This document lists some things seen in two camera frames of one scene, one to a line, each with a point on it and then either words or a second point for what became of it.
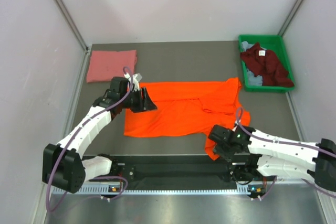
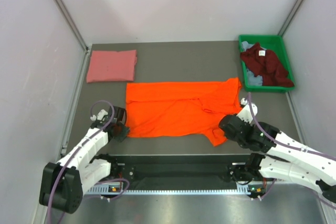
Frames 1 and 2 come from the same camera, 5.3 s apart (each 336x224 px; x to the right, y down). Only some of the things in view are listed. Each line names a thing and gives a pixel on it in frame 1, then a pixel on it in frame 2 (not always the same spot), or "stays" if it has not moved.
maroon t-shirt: x=265 y=63 stays
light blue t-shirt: x=252 y=79 stays
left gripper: x=144 y=104 -> x=125 y=131
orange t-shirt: x=190 y=108 stays
